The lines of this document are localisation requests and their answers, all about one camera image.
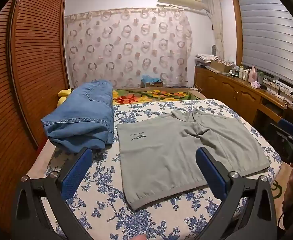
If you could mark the circle patterned curtain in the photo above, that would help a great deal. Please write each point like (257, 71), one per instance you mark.
(126, 47)

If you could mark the white power strip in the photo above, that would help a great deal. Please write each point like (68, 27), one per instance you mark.
(277, 92)

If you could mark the wooden sideboard cabinet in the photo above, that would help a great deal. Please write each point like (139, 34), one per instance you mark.
(224, 92)

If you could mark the small pink box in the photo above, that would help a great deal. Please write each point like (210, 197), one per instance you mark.
(256, 84)

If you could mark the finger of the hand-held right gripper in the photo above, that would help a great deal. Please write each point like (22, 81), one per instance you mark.
(287, 124)
(279, 132)

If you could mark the white bottle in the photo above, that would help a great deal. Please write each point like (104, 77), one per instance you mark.
(241, 73)

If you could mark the stack of folded cloths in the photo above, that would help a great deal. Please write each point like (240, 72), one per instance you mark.
(205, 58)

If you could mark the colourful flower blanket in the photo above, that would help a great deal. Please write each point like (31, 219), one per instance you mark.
(136, 97)

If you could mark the blue jeans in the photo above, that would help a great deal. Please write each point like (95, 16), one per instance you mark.
(86, 110)

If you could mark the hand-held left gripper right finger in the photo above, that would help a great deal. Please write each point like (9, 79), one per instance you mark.
(209, 173)

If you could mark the wooden window frame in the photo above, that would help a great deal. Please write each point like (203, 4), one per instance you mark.
(236, 30)

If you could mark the grey pants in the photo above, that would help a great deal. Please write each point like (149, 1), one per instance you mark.
(161, 155)

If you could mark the cardboard box with blue cloth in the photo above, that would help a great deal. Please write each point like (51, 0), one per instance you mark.
(151, 81)

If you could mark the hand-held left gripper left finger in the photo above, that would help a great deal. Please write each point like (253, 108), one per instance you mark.
(74, 173)

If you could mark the open cardboard box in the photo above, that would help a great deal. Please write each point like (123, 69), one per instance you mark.
(220, 67)

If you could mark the beige blanket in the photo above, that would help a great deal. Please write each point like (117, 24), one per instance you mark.
(279, 187)

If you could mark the pink bottle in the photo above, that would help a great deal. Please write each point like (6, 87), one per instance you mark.
(253, 75)

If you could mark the grey round fan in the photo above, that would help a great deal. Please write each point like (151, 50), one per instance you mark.
(214, 49)

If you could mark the beige hanging curtain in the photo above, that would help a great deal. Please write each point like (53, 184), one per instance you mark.
(216, 25)

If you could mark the yellow plush toy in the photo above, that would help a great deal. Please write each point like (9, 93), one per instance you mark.
(62, 97)

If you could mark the grey window blind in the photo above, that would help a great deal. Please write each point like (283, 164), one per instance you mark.
(271, 35)

